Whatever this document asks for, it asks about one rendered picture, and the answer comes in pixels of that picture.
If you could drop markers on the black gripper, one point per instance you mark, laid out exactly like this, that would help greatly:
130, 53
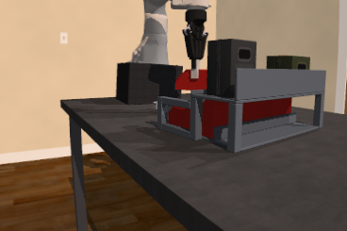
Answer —
195, 18

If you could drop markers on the grey metal shelf frame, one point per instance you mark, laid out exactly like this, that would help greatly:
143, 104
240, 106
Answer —
251, 85

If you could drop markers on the olive green case with orange latches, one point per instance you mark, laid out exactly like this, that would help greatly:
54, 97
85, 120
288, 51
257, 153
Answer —
288, 62

